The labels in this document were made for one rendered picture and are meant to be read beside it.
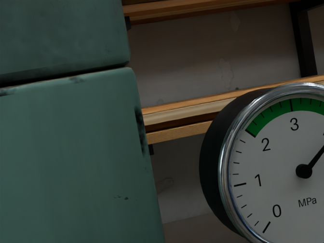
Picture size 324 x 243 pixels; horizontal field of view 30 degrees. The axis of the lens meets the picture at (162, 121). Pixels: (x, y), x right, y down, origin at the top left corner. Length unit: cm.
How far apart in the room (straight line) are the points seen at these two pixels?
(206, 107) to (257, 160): 217
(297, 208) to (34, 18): 13
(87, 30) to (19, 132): 5
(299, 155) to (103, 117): 9
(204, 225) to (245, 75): 266
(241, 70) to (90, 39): 273
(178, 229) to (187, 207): 256
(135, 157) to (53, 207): 4
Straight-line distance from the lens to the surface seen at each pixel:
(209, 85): 291
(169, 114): 233
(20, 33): 26
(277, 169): 22
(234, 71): 296
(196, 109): 236
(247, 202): 21
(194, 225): 34
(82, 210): 26
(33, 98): 26
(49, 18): 26
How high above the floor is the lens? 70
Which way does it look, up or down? 3 degrees down
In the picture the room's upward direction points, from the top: 10 degrees counter-clockwise
